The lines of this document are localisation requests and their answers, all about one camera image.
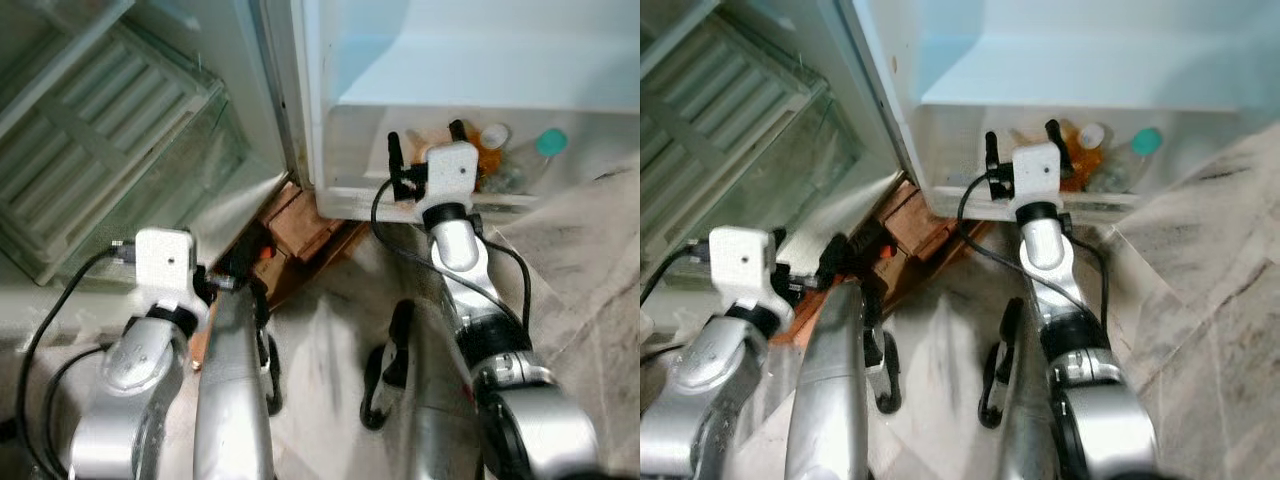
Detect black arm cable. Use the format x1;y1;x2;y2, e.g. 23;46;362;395
955;170;1113;333
640;245;713;306
369;178;531;333
14;245;133;480

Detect white fridge cabinet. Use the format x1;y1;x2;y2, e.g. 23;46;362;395
640;0;919;301
0;0;306;296

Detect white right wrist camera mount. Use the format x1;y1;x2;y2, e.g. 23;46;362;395
420;143;480;226
1011;143;1064;223

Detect brown wooden base blocks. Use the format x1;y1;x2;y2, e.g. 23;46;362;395
190;178;373;371
770;175;993;351

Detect white fridge door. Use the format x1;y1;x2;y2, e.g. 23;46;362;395
300;0;641;221
850;0;1280;221

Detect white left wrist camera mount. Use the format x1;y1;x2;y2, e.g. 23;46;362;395
707;226;771;311
134;228;199;307

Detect silver left robot leg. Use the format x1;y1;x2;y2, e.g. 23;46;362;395
193;288;285;480
784;280;903;480

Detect silver right robot leg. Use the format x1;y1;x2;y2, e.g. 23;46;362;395
978;295;1063;480
360;298;483;480

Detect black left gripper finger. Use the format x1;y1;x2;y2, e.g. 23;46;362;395
240;225;277;263
815;235;853;287
215;240;263;289
850;220;896;263

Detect orange juice bottle white cap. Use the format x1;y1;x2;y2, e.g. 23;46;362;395
468;122;511;183
1063;122;1109;186

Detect silver robot leg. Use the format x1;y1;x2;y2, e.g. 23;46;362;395
784;280;903;480
193;288;285;480
360;298;483;480
978;295;1063;480

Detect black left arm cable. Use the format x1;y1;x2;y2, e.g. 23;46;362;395
640;245;713;306
14;245;133;480

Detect clear bottle green cap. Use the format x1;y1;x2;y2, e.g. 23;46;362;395
508;126;571;191
1105;125;1171;191

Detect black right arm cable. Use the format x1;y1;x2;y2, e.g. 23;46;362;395
369;178;531;333
955;170;1113;333

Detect white ribbed crisper cover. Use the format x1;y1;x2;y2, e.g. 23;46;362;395
640;15;833;269
0;20;227;286

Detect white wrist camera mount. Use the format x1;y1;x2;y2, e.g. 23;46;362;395
134;228;199;307
420;143;480;226
1011;143;1064;223
707;226;771;311

